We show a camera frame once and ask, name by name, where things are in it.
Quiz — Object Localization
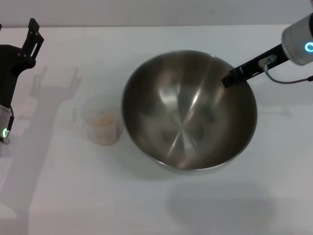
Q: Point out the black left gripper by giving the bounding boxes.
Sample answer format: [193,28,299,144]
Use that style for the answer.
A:
[0,18,45,109]

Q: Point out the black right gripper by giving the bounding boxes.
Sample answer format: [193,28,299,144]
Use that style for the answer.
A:
[221,44,292,89]

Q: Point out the stainless steel mixing bowl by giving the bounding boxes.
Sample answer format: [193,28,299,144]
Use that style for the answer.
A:
[121,50,258,175]

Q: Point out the clear plastic measuring cup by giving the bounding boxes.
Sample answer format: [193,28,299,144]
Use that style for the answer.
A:
[73,95,124,146]

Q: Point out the white rice grains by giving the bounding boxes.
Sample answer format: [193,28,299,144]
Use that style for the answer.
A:
[91,115,115,144]

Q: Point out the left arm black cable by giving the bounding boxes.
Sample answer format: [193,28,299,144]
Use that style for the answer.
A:
[3,106,16,145]

